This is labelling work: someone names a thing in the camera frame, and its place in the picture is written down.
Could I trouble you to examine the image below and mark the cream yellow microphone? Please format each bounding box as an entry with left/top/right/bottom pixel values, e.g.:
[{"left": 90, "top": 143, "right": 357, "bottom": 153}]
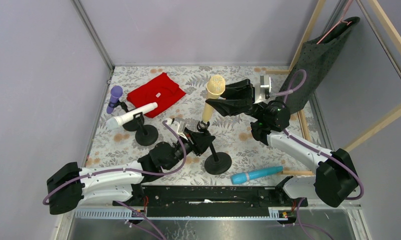
[{"left": 201, "top": 74, "right": 226, "bottom": 123}]

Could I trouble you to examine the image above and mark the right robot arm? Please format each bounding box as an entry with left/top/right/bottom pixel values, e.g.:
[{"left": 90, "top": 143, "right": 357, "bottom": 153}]
[{"left": 205, "top": 76, "right": 365, "bottom": 208}]

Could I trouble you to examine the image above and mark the floral table mat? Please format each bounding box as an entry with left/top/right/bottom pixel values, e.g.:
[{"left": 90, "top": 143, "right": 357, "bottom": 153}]
[{"left": 85, "top": 66, "right": 307, "bottom": 186}]

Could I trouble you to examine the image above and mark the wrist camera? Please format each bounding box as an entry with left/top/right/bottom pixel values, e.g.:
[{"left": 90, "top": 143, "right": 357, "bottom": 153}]
[
  {"left": 254, "top": 74, "right": 272, "bottom": 104},
  {"left": 165, "top": 117, "right": 186, "bottom": 138}
]

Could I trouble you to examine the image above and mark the white microphone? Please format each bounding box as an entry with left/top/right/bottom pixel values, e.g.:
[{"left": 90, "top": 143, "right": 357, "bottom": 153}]
[{"left": 106, "top": 102, "right": 158, "bottom": 130}]

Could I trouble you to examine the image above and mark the purple microphone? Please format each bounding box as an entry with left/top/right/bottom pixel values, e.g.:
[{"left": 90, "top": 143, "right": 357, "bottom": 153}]
[{"left": 106, "top": 85, "right": 123, "bottom": 114}]

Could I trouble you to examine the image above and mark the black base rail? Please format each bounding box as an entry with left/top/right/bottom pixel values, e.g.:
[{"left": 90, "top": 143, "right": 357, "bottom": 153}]
[{"left": 124, "top": 185, "right": 294, "bottom": 218}]

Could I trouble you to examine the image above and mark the red folded cloth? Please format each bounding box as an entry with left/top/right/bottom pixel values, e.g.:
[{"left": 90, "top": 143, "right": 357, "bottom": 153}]
[{"left": 126, "top": 72, "right": 186, "bottom": 119}]

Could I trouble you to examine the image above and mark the dark grey hanging cloth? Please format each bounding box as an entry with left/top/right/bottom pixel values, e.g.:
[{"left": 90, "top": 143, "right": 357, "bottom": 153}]
[{"left": 280, "top": 16, "right": 361, "bottom": 115}]

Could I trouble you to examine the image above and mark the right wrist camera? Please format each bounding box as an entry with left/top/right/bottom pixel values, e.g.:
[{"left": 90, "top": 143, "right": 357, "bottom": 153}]
[{"left": 254, "top": 74, "right": 272, "bottom": 104}]

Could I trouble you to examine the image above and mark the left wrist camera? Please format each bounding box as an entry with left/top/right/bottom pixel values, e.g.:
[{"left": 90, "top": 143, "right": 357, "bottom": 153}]
[{"left": 165, "top": 117, "right": 186, "bottom": 138}]

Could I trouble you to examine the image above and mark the pink clothes hanger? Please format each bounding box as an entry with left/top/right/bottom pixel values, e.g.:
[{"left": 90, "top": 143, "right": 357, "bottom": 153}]
[{"left": 316, "top": 0, "right": 353, "bottom": 45}]

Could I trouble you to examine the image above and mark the teal blue microphone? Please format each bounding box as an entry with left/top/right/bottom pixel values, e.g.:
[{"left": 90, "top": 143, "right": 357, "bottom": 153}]
[{"left": 230, "top": 166, "right": 284, "bottom": 185}]

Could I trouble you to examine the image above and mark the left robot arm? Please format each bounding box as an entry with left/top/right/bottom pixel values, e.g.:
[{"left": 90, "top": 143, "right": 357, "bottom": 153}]
[{"left": 42, "top": 128, "right": 215, "bottom": 215}]

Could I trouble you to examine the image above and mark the black mic stand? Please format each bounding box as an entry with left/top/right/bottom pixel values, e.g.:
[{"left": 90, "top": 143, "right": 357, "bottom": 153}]
[
  {"left": 133, "top": 112, "right": 159, "bottom": 147},
  {"left": 204, "top": 140, "right": 232, "bottom": 175},
  {"left": 106, "top": 100, "right": 140, "bottom": 132}
]

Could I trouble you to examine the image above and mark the wooden frame rack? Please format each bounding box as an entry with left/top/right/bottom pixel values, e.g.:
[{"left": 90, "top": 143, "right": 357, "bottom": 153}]
[{"left": 266, "top": 0, "right": 401, "bottom": 176}]

